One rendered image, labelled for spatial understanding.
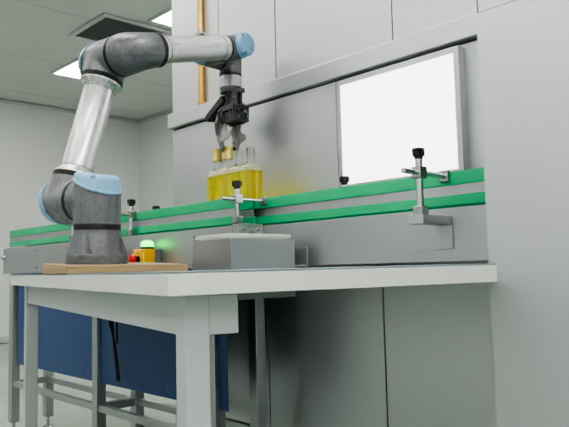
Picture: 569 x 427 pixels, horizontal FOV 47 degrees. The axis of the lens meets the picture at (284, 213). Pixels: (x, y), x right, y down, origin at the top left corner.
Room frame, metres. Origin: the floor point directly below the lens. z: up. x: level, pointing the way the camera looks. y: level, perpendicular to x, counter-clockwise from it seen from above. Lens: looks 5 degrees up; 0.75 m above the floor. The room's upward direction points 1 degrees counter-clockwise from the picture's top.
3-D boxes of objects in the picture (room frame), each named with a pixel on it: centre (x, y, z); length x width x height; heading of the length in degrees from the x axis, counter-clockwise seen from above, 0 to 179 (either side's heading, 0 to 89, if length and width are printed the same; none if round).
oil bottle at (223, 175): (2.18, 0.19, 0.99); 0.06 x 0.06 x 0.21; 44
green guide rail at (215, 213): (2.58, 0.75, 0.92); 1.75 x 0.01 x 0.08; 43
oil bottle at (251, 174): (2.10, 0.11, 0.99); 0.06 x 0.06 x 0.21; 44
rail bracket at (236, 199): (1.93, 0.12, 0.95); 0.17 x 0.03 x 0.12; 133
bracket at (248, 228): (1.94, 0.11, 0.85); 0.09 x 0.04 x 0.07; 133
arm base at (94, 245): (1.65, 0.47, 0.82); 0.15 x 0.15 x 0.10
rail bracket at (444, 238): (1.46, -0.32, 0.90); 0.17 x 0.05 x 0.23; 133
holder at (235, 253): (1.80, 0.09, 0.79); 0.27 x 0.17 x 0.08; 133
